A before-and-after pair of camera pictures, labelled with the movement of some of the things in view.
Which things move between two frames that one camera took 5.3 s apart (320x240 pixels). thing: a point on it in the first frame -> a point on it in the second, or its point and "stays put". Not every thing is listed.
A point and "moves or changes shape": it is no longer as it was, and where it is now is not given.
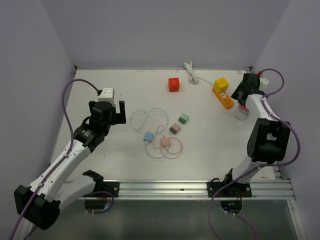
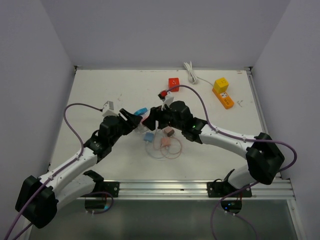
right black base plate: x=235 y=190 stays put
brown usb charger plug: x=174 y=128 moves or changes shape
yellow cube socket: x=221 y=85 stays put
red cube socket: x=173 y=84 stays put
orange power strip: x=225 y=99 stays put
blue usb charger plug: x=149 y=136 stays put
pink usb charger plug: x=165 y=141 stays put
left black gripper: x=118 y=118 -> x=131 y=120
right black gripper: x=235 y=94 -> x=157 y=113
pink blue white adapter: x=241 y=112 -> x=141 y=128
